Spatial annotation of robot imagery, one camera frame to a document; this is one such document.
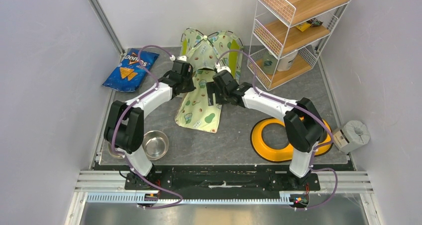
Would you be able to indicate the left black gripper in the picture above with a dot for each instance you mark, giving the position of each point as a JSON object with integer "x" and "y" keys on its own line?
{"x": 190, "y": 87}

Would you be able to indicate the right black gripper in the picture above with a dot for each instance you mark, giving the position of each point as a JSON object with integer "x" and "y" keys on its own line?
{"x": 211, "y": 88}

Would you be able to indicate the green avocado pet tent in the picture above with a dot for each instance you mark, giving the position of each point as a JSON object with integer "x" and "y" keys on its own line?
{"x": 203, "y": 56}

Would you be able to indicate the green avocado print mat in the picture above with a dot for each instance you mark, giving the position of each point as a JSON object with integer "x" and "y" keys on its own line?
{"x": 194, "y": 111}

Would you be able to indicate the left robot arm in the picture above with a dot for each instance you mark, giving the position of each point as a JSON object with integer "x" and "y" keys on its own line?
{"x": 124, "y": 128}

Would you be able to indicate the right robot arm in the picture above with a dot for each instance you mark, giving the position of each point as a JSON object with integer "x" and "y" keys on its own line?
{"x": 303, "y": 124}

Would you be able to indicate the orange pet bowl stand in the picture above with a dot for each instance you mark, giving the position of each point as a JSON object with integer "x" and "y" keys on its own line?
{"x": 271, "y": 151}

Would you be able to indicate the green glass jar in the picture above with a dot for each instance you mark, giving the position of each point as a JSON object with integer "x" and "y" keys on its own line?
{"x": 269, "y": 63}

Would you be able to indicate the blue Doritos chip bag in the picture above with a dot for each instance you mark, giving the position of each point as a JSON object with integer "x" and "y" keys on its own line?
{"x": 129, "y": 74}

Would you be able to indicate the white paper roll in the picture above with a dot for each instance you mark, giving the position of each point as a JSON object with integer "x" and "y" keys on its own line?
{"x": 286, "y": 62}

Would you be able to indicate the right steel bowl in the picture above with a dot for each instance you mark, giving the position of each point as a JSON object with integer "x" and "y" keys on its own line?
{"x": 155, "y": 144}

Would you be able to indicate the steel bowl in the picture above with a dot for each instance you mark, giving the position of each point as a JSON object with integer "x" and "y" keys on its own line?
{"x": 155, "y": 144}
{"x": 114, "y": 154}

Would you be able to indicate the left steel bowl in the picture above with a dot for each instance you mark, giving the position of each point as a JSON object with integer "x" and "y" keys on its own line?
{"x": 114, "y": 154}

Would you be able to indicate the yellow snack packet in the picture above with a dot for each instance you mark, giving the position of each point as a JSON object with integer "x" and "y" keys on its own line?
{"x": 303, "y": 26}

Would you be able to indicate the dark snack packet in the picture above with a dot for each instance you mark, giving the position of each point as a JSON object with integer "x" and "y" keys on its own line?
{"x": 314, "y": 22}

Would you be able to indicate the grey wrapped roll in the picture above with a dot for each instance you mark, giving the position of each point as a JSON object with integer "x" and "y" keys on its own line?
{"x": 352, "y": 135}

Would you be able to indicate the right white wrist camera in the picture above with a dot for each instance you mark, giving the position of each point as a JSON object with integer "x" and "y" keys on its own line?
{"x": 221, "y": 67}

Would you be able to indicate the white wire wooden shelf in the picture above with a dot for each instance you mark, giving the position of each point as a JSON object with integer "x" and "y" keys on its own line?
{"x": 274, "y": 28}

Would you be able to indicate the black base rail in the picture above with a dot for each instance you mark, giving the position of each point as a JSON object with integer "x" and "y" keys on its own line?
{"x": 220, "y": 182}

